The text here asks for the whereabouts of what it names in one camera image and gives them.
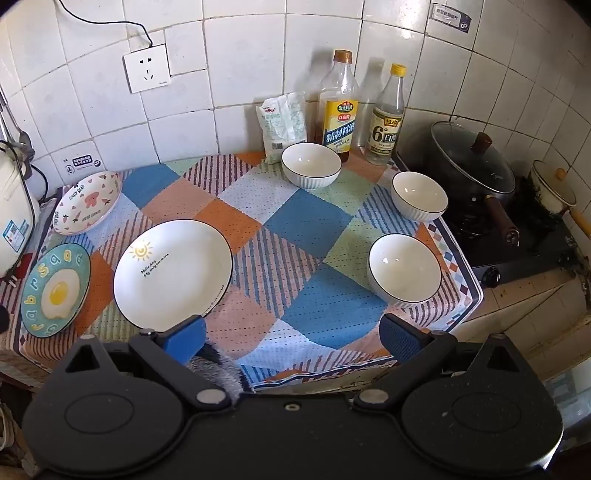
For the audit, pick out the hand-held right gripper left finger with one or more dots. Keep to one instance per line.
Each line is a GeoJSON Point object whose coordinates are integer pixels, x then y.
{"type": "Point", "coordinates": [189, 339]}

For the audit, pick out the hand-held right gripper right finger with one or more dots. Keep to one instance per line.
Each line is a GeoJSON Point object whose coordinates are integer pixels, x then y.
{"type": "Point", "coordinates": [398, 339]}

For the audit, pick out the white sun print plate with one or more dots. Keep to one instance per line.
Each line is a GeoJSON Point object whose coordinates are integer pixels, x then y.
{"type": "Point", "coordinates": [175, 277]}

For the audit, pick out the white ribbed bowl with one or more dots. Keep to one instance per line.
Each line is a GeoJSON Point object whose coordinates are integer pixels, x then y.
{"type": "Point", "coordinates": [310, 161]}
{"type": "Point", "coordinates": [418, 194]}
{"type": "Point", "coordinates": [401, 272]}

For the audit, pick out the teal fried egg print plate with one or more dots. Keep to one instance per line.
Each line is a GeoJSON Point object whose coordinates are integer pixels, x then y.
{"type": "Point", "coordinates": [57, 293]}

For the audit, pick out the rabbit and carrot print plate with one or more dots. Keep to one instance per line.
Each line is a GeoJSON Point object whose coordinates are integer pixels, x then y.
{"type": "Point", "coordinates": [87, 203]}

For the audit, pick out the grey striped fuzzy cloth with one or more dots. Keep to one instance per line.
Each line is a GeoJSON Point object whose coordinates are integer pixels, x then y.
{"type": "Point", "coordinates": [217, 369]}

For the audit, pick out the checked patchwork tablecloth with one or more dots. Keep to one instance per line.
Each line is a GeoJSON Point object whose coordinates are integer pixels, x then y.
{"type": "Point", "coordinates": [295, 230]}

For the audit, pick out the black gas stove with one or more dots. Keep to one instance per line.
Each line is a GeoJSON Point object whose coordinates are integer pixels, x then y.
{"type": "Point", "coordinates": [521, 254]}

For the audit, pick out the glass wok lid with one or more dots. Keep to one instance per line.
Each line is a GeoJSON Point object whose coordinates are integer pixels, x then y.
{"type": "Point", "coordinates": [471, 157]}

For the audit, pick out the clear vinegar bottle yellow cap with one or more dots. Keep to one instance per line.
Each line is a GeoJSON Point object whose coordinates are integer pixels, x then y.
{"type": "Point", "coordinates": [385, 134]}

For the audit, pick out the cream rice cooker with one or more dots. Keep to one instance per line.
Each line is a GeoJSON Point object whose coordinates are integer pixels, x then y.
{"type": "Point", "coordinates": [14, 221]}

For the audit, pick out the cream enamel pot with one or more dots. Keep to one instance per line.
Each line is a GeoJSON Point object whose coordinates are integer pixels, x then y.
{"type": "Point", "coordinates": [551, 184]}

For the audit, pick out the yellow label cooking wine bottle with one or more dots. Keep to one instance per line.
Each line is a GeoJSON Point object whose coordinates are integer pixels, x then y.
{"type": "Point", "coordinates": [339, 124]}

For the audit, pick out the white salt bag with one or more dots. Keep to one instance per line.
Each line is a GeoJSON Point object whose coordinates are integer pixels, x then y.
{"type": "Point", "coordinates": [281, 124]}

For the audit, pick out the hanging metal utensil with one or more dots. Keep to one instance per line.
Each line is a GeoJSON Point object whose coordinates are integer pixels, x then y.
{"type": "Point", "coordinates": [3, 115]}
{"type": "Point", "coordinates": [22, 141]}

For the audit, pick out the small white wall sticker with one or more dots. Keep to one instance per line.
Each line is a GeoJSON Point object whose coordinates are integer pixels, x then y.
{"type": "Point", "coordinates": [83, 162]}

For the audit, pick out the white wall socket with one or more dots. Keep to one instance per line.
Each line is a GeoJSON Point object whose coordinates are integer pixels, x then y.
{"type": "Point", "coordinates": [147, 69]}

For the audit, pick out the dark label wall sticker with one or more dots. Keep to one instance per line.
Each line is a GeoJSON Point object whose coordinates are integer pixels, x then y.
{"type": "Point", "coordinates": [452, 14]}

